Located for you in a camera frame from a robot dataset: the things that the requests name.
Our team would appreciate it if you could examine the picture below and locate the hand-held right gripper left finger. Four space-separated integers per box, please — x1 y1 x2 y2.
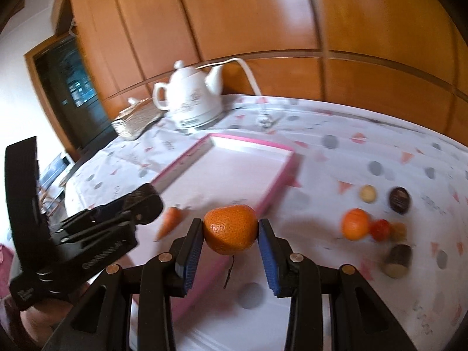
42 218 204 351

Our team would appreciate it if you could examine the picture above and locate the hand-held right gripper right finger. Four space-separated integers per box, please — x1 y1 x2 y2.
257 218 417 351

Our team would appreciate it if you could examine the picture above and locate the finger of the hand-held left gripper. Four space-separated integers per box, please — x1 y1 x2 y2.
59 184 164 234
58 218 138 252

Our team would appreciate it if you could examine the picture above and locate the carrot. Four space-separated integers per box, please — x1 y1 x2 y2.
154 205 191 242

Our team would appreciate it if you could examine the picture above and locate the large orange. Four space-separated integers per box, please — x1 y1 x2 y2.
203 205 258 256

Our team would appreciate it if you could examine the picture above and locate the pink rimmed white tray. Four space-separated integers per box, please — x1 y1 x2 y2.
148 133 298 324

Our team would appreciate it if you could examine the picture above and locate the small orange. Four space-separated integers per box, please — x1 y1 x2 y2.
341 208 371 241

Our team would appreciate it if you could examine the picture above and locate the red tomato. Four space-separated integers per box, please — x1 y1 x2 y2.
370 219 392 242

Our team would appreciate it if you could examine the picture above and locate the small yellow potato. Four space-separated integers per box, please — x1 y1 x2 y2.
358 185 378 203

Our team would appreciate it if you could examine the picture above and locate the small yellow-brown lump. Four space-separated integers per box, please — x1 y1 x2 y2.
391 222 408 242

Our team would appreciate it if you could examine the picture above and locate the dark avocado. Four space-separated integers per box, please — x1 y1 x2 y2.
388 186 412 214

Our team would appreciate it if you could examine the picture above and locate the person's left hand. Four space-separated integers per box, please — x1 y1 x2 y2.
20 293 80 351

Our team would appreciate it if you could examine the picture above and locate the white and blue object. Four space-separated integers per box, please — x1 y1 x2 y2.
38 152 73 191

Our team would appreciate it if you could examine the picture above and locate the pink cloth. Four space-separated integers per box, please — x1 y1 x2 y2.
0 243 16 297

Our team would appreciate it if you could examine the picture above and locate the woven straw basket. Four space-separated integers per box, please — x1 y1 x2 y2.
111 99 164 140

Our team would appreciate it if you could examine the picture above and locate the white kettle base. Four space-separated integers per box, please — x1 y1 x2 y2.
172 113 235 133

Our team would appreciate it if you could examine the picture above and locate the dark wooden door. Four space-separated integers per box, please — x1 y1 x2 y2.
25 35 115 156

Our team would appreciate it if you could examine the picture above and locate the white ceramic electric kettle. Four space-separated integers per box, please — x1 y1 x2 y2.
153 60 224 127

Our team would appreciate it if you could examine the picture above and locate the white patterned tablecloth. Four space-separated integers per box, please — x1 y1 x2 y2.
64 93 468 351

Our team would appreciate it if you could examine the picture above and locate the wooden wardrobe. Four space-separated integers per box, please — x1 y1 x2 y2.
53 0 468 107

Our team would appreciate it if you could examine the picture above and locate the white power cable with plug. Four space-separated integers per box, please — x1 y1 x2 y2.
197 58 279 129

